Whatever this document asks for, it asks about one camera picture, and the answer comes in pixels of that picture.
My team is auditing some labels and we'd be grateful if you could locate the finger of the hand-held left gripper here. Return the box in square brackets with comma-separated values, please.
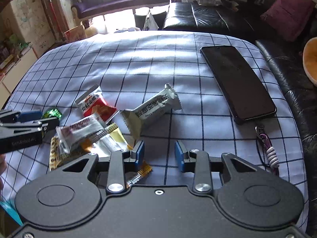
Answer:
[0, 117, 60, 140]
[0, 109, 43, 123]

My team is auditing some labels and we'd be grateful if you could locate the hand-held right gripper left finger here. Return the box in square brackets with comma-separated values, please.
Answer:
[56, 140, 146, 195]

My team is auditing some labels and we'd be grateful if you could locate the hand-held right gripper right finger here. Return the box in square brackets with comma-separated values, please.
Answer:
[174, 140, 264, 194]

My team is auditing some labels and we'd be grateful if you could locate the shiny green candy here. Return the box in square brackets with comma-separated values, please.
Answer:
[41, 106, 62, 139]

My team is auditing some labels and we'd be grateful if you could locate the orange yellow candy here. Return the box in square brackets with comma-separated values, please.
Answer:
[126, 163, 153, 188]

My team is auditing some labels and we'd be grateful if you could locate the yellow and white snack packet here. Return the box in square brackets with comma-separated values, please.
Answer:
[92, 123, 132, 157]

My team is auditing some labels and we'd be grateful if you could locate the small white snack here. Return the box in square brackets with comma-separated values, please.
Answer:
[49, 136, 76, 172]

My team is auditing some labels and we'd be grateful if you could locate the white snack bar packet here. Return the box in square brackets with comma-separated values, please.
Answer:
[55, 114, 107, 155]

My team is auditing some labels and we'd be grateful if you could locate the pale grey snack bar packet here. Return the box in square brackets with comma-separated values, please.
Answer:
[120, 83, 183, 140]

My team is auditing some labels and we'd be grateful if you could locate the red and white snack packet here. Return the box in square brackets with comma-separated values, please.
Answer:
[75, 83, 120, 125]

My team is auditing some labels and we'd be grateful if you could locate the white low sideboard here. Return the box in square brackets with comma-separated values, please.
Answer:
[0, 47, 39, 105]

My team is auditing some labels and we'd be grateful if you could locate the clutter of small items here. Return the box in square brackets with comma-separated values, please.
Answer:
[0, 33, 33, 75]

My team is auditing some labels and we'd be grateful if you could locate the blue checked tablecloth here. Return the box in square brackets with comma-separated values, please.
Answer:
[0, 30, 310, 228]

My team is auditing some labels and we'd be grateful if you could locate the black smartphone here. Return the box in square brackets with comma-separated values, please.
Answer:
[200, 45, 277, 125]

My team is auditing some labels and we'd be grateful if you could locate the white cartoon print cabinet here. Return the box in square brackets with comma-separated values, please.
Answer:
[0, 0, 56, 58]

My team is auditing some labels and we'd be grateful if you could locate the pink chair back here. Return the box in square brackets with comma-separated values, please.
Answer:
[63, 24, 88, 43]

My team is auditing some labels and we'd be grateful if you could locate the red stick vacuum cleaner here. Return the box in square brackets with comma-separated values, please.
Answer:
[42, 0, 63, 38]

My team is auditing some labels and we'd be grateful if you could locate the dark chair back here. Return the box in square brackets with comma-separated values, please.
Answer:
[133, 10, 167, 31]

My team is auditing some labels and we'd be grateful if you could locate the black leather sofa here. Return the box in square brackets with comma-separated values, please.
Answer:
[162, 2, 317, 187]

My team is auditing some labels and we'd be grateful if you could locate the purple chaise sofa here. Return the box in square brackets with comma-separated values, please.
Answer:
[71, 0, 170, 22]

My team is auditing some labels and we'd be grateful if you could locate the orange plush cushion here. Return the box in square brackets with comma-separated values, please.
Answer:
[302, 37, 317, 88]

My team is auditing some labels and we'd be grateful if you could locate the pink cushion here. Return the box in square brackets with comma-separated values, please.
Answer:
[260, 0, 316, 42]

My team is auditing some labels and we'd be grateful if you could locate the purple beaded phone lanyard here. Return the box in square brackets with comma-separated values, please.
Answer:
[255, 125, 280, 177]

